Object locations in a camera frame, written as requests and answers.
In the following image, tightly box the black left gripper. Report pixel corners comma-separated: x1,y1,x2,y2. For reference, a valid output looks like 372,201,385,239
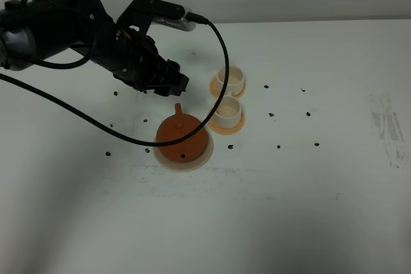
92,0,189,97

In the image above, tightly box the brown clay teapot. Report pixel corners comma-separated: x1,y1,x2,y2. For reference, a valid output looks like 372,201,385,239
155,103,209,163

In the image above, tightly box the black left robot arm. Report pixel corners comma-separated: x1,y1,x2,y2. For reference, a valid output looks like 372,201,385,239
1,0,195,96

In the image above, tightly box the beige round teapot coaster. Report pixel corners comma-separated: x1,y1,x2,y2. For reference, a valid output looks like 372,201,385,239
152,132,214,172

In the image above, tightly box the far orange cup coaster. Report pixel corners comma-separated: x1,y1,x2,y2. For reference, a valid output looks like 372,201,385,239
209,74,247,99

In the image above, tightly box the orange cup coaster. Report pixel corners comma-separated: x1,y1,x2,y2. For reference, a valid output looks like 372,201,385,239
208,107,245,135
209,74,247,99

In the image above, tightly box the near orange cup coaster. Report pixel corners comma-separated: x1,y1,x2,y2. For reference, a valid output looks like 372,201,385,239
208,107,245,135

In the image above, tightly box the far white teacup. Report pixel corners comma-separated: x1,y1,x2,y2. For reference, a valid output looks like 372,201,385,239
216,66,245,96

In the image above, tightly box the white teacup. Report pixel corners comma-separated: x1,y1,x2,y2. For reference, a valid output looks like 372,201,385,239
216,66,245,96
213,96,242,129

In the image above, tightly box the near white teacup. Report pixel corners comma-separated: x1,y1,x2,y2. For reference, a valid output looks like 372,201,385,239
213,96,242,129

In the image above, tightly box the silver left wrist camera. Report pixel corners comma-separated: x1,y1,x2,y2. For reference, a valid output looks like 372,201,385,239
152,7,196,32

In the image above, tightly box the black left camera cable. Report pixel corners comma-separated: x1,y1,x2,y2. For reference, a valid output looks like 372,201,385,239
0,12,231,148

